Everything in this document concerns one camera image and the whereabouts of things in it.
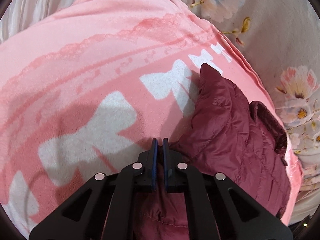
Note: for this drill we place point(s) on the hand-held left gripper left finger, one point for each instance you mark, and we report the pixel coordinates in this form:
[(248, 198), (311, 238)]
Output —
[(154, 165)]

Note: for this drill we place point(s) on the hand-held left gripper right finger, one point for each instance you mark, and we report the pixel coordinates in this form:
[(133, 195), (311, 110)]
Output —
[(165, 165)]

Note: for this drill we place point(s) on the maroon puffer jacket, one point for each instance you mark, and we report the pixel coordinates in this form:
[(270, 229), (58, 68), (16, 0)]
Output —
[(225, 130)]

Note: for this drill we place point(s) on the pink patterned fleece blanket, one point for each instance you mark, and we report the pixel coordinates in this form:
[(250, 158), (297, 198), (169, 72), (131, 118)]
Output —
[(100, 55)]

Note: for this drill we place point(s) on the floral bedsheet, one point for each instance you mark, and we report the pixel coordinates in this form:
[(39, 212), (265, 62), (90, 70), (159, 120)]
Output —
[(275, 30)]

